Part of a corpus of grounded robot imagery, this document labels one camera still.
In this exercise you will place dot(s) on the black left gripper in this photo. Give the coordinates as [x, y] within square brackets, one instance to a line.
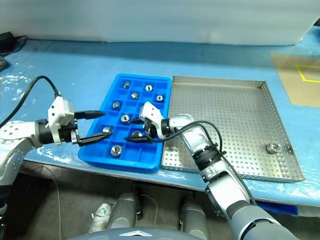
[65, 135]

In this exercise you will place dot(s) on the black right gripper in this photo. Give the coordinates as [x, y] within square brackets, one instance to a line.
[150, 128]

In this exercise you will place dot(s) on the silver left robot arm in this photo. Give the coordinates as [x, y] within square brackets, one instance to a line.
[15, 132]

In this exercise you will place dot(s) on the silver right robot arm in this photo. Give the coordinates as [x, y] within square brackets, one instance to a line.
[225, 187]

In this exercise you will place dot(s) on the blue compartment tray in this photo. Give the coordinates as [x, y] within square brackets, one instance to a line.
[145, 156]

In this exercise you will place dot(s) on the dark grey rounded leg shape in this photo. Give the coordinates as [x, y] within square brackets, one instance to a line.
[195, 217]
[123, 212]

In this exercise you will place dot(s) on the white crumpled foot cover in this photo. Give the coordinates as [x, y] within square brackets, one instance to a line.
[102, 212]

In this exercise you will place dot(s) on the perforated metal tray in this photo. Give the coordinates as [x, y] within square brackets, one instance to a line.
[225, 112]

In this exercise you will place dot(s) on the grey robot torso cover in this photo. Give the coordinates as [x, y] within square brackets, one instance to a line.
[140, 235]

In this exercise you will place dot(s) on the small black device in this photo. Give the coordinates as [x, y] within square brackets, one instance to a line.
[2, 63]

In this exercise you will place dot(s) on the white backdrop board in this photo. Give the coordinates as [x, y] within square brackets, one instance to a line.
[150, 20]

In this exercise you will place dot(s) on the black power adapter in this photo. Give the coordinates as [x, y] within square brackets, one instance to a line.
[6, 42]

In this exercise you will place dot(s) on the brown cardboard sheet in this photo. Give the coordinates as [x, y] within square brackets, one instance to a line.
[287, 82]

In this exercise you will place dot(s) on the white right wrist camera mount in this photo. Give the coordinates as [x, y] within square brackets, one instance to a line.
[151, 111]

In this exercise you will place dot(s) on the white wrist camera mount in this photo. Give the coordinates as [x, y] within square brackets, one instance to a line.
[151, 111]
[56, 110]

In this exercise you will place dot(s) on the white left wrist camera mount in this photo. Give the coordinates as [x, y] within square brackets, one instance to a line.
[56, 110]

